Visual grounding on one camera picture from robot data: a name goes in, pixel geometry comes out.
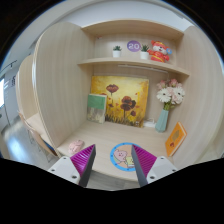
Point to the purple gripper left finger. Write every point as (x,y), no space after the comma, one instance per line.
(77,168)

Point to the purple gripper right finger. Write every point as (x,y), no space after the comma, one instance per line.
(150,168)

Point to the round cartoon mouse pad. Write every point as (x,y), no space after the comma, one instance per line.
(121,157)

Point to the wooden chair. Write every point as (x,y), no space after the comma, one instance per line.
(41,143)

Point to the orange book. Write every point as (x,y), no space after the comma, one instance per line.
(175,139)

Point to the white power strip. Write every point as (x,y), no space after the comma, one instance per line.
(149,123)

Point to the teal vase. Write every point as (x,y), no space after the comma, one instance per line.
(162,121)

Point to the green book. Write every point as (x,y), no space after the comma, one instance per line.
(96,108)

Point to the yellow flower painting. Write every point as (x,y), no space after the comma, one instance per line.
(126,98)

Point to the wooden desk shelf unit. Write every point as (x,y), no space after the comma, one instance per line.
(53,84)

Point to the pink white flower bouquet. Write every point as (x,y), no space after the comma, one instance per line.
(170,93)

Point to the right small potted plant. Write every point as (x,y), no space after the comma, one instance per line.
(144,54)

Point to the small potted plant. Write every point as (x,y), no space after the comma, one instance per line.
(117,51)
(144,54)

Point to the red plush tiger toy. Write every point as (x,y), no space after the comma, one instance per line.
(159,52)

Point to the left small potted plant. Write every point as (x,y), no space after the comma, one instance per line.
(117,51)

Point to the purple round number sign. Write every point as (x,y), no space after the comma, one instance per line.
(133,46)

